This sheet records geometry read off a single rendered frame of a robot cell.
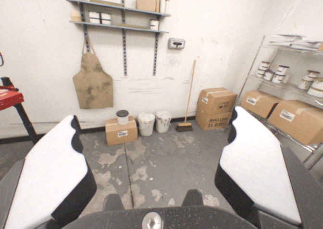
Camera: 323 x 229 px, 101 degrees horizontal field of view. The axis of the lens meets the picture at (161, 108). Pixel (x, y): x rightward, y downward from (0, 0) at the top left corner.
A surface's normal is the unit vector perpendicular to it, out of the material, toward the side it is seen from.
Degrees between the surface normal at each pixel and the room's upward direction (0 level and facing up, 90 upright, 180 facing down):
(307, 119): 88
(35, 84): 90
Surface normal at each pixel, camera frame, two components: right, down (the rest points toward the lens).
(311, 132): -0.95, 0.07
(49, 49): 0.33, 0.50
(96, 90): -0.18, 0.46
